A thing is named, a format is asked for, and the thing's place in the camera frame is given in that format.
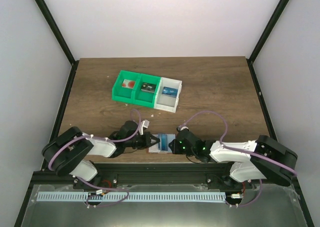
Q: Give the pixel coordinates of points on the blue VIP credit card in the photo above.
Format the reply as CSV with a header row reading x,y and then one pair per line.
x,y
163,144

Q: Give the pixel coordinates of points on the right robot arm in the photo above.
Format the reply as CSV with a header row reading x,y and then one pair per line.
x,y
260,159

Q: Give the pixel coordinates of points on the black aluminium frame rail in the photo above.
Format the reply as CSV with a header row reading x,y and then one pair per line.
x,y
120,174

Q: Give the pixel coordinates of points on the green storage bin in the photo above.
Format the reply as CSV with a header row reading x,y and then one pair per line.
x,y
121,94
142,98

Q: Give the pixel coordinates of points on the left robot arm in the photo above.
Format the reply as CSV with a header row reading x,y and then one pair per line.
x,y
66,153

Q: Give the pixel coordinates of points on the black card in bin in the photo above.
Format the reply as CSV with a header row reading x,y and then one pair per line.
x,y
148,87

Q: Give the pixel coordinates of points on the left black frame post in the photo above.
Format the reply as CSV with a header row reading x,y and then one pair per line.
x,y
44,9

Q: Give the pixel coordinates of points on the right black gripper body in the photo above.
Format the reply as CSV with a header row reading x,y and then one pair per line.
x,y
183,151

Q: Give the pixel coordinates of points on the white storage bin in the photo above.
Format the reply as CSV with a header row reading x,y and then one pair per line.
x,y
166,103

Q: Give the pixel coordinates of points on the light blue slotted cable duct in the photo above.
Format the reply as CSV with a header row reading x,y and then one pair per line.
x,y
202,197

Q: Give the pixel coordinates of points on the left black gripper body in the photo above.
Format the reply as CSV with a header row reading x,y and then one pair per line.
x,y
140,143

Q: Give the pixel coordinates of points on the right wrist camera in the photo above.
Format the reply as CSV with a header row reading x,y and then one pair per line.
x,y
181,128

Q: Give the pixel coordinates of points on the left green storage bin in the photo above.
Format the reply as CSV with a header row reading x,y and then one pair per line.
x,y
121,94

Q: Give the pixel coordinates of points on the middle green storage bin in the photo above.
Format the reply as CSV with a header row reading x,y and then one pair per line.
x,y
142,98

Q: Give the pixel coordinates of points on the brown leather card holder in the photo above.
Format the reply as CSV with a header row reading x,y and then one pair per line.
x,y
171,137

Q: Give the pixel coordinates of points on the right black frame post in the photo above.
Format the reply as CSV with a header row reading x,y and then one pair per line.
x,y
279,9

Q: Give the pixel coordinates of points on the red white card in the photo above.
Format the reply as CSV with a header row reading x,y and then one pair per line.
x,y
129,84

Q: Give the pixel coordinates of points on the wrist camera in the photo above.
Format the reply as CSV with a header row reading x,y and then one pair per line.
x,y
181,128
143,126

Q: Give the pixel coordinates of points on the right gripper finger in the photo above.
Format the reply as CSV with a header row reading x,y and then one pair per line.
x,y
173,143
173,149

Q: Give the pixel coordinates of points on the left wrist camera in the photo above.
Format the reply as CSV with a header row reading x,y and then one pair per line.
x,y
143,126

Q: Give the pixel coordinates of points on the black frame post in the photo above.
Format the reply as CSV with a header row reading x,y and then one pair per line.
x,y
44,9
279,9

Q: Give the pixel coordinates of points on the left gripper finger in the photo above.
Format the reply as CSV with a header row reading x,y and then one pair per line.
x,y
153,144
151,138

